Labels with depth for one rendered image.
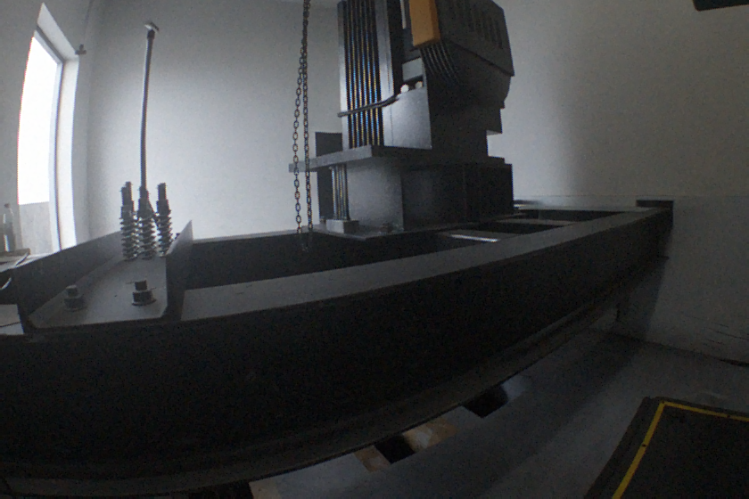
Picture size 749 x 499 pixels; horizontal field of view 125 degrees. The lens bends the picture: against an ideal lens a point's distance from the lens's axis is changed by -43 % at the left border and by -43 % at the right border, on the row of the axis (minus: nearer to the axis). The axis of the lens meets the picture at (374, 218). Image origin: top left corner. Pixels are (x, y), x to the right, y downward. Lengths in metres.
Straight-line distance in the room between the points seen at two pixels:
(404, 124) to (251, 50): 2.61
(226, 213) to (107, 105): 1.54
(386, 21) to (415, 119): 0.40
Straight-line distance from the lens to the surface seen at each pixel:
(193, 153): 3.20
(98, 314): 0.44
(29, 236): 7.73
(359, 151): 0.88
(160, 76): 3.41
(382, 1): 1.32
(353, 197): 1.18
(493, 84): 1.18
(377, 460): 1.11
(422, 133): 1.05
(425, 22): 0.99
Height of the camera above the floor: 0.78
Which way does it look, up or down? 4 degrees down
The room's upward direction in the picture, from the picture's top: 3 degrees counter-clockwise
